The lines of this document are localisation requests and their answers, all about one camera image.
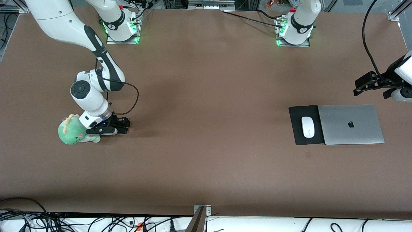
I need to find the white computer mouse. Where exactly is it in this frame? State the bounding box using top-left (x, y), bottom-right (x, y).
top-left (301, 116), bottom-right (315, 138)

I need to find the black mouse pad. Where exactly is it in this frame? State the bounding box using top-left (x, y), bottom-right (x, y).
top-left (288, 105), bottom-right (325, 146)

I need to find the silver closed laptop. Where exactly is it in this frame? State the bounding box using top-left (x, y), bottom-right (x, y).
top-left (318, 104), bottom-right (385, 145)

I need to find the green dinosaur plush toy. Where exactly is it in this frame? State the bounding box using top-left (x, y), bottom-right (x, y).
top-left (58, 114), bottom-right (101, 145)

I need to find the grey side panel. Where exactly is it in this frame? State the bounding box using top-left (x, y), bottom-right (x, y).
top-left (398, 19), bottom-right (412, 60)

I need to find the grey power strip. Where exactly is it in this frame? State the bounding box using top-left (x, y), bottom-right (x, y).
top-left (188, 0), bottom-right (236, 10)

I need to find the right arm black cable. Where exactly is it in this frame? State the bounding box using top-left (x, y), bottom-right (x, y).
top-left (95, 58), bottom-right (139, 116)

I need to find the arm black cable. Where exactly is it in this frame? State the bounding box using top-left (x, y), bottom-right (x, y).
top-left (362, 0), bottom-right (387, 85)
top-left (95, 58), bottom-right (139, 116)

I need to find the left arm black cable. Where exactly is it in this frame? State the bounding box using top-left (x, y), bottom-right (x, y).
top-left (362, 0), bottom-right (387, 85)

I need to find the aluminium frame profile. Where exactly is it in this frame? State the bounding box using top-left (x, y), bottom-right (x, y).
top-left (387, 0), bottom-right (412, 22)
top-left (0, 0), bottom-right (31, 14)

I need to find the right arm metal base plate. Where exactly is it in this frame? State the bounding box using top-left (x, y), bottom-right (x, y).
top-left (106, 14), bottom-right (142, 44)

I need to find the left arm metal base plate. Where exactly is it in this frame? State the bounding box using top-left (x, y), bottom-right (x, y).
top-left (275, 16), bottom-right (311, 48)

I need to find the black looped floor cable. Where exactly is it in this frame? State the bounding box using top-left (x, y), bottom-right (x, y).
top-left (0, 197), bottom-right (49, 216)

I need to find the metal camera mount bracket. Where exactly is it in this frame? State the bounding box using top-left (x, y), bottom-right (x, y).
top-left (185, 205), bottom-right (212, 232)

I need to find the long black table cable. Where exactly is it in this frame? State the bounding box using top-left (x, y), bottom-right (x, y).
top-left (222, 11), bottom-right (284, 29)

